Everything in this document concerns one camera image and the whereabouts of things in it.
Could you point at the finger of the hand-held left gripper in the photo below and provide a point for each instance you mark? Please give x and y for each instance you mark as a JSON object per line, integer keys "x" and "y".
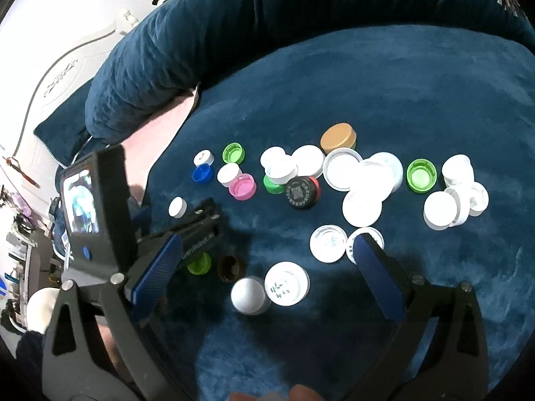
{"x": 207, "y": 220}
{"x": 205, "y": 206}

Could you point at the round white domed cap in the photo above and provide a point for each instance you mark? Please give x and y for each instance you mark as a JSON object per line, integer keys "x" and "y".
{"x": 249, "y": 295}

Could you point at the pile of white lids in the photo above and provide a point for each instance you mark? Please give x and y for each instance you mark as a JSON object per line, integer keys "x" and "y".
{"x": 362, "y": 208}

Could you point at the purple artificial flowers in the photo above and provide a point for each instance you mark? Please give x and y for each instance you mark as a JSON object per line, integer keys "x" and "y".
{"x": 21, "y": 202}

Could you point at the rolled dark blue quilt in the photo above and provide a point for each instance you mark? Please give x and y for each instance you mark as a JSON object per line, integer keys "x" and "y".
{"x": 250, "y": 21}

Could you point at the white lid with green writing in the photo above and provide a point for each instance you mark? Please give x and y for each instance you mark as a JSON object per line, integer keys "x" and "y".
{"x": 287, "y": 283}

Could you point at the clear-centred white lid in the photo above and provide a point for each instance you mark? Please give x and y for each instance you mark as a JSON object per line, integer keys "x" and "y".
{"x": 368, "y": 236}
{"x": 329, "y": 242}

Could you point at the black printed bottle cap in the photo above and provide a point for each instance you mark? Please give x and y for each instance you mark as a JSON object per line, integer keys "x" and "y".
{"x": 301, "y": 192}

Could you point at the pink blanket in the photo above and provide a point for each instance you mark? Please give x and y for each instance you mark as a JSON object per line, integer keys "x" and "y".
{"x": 167, "y": 129}

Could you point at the white carved headboard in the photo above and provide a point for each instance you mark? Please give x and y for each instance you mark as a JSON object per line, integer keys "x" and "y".
{"x": 83, "y": 50}

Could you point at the cluttered bedside table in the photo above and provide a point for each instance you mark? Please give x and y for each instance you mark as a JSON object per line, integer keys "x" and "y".
{"x": 25, "y": 242}

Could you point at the person's right hand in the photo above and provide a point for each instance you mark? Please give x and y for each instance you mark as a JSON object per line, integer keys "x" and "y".
{"x": 305, "y": 394}

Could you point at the red bottle cap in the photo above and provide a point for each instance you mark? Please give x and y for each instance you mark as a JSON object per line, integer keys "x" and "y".
{"x": 317, "y": 184}

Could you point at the small white bottle cap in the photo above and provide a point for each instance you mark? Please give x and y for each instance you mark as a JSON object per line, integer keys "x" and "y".
{"x": 177, "y": 206}
{"x": 204, "y": 158}
{"x": 229, "y": 174}

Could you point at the dark blue piped pillow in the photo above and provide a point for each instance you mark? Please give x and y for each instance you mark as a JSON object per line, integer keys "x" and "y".
{"x": 62, "y": 121}

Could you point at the panda plush toy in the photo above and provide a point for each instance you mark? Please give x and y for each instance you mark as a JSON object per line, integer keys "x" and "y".
{"x": 165, "y": 2}

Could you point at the blue bottle cap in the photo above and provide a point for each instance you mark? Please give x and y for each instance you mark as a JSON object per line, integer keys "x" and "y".
{"x": 201, "y": 173}

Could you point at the pink bottle cap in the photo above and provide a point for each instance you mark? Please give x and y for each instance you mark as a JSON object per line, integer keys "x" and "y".
{"x": 242, "y": 186}

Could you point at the white round object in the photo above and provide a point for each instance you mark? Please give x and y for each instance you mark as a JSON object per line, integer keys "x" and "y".
{"x": 41, "y": 309}

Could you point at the red tassel wall hanging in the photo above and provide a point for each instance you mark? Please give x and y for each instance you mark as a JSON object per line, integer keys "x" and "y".
{"x": 21, "y": 171}

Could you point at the dark green bottle cap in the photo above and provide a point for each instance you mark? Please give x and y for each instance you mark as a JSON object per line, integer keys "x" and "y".
{"x": 271, "y": 185}

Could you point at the tan plastic lid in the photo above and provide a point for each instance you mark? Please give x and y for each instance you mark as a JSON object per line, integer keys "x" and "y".
{"x": 338, "y": 137}

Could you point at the dark blue plush bedspread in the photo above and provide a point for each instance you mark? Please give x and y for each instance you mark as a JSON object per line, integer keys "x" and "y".
{"x": 418, "y": 92}

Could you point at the brown bottle cap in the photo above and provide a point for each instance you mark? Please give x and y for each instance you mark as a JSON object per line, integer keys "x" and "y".
{"x": 231, "y": 268}

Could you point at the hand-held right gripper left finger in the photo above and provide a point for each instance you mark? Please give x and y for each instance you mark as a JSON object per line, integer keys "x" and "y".
{"x": 156, "y": 271}

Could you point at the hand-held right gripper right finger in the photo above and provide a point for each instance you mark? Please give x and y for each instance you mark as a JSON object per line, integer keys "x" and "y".
{"x": 378, "y": 275}

